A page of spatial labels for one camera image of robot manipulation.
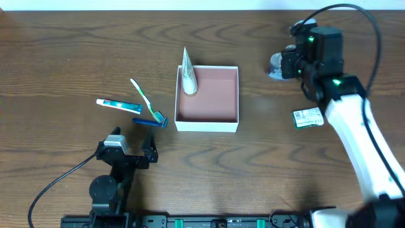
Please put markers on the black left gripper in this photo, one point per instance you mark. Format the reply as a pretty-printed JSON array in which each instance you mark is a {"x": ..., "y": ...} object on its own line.
[{"x": 133, "y": 159}]

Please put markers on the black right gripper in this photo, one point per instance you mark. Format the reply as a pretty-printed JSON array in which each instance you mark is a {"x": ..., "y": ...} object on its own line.
[{"x": 288, "y": 63}]

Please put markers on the clear bottle blue label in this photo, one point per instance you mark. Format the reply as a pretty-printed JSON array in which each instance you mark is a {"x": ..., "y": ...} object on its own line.
[{"x": 276, "y": 66}]

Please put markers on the green white soap packet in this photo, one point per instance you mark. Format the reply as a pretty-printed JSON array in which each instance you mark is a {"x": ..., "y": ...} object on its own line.
[{"x": 307, "y": 118}]

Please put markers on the white squeeze tube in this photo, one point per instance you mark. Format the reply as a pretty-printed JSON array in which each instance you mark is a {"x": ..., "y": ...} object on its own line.
[{"x": 189, "y": 81}]

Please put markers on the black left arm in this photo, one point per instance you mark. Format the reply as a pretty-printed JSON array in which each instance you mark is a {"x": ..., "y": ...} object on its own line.
[{"x": 110, "y": 192}]

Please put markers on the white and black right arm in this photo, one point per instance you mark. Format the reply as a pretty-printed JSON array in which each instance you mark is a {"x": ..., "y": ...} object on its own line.
[{"x": 342, "y": 100}]

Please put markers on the small toothpaste tube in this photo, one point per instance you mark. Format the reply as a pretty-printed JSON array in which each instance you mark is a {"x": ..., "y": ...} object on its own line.
[{"x": 129, "y": 107}]

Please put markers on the green white toothbrush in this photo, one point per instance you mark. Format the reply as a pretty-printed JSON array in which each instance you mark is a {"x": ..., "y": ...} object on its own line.
[{"x": 156, "y": 114}]

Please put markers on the blue razor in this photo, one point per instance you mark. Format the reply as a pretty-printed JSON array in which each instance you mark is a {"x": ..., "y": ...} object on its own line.
[{"x": 153, "y": 123}]

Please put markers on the white box pink inside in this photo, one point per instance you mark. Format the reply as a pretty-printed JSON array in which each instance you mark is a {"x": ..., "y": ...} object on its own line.
[{"x": 215, "y": 106}]

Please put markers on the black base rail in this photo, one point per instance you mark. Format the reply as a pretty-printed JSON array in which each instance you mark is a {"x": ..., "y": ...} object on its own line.
[{"x": 279, "y": 219}]

